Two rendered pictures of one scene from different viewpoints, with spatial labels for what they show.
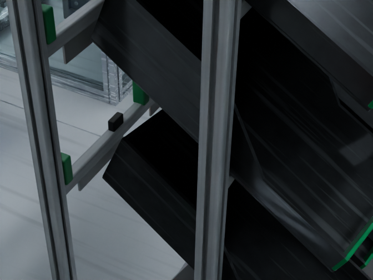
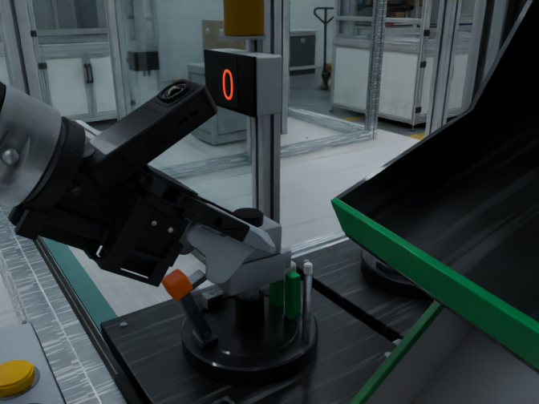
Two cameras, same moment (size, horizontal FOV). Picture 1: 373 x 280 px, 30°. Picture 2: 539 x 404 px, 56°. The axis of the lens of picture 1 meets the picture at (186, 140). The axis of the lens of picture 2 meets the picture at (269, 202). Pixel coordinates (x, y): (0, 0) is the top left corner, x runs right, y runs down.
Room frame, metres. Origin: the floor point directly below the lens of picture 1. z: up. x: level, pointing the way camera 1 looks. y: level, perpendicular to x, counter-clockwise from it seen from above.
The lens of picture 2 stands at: (0.44, -0.34, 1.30)
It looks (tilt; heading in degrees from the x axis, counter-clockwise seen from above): 22 degrees down; 118
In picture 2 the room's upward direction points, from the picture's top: straight up
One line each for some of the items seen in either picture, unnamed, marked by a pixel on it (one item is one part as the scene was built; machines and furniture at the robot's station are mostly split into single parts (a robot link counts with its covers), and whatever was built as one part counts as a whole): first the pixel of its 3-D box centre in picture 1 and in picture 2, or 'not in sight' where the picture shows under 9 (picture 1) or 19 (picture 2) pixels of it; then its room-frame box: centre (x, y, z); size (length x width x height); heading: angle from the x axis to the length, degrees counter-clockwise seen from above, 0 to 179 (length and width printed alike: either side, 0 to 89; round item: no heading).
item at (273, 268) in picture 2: not in sight; (255, 244); (0.22, 0.04, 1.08); 0.08 x 0.04 x 0.07; 63
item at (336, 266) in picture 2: not in sight; (417, 241); (0.33, 0.26, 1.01); 0.24 x 0.24 x 0.13; 63
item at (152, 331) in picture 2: not in sight; (249, 346); (0.22, 0.03, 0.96); 0.24 x 0.24 x 0.02; 63
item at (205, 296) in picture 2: not in sight; (212, 298); (0.16, 0.04, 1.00); 0.02 x 0.01 x 0.02; 63
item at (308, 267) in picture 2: not in sight; (306, 303); (0.28, 0.03, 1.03); 0.01 x 0.01 x 0.08
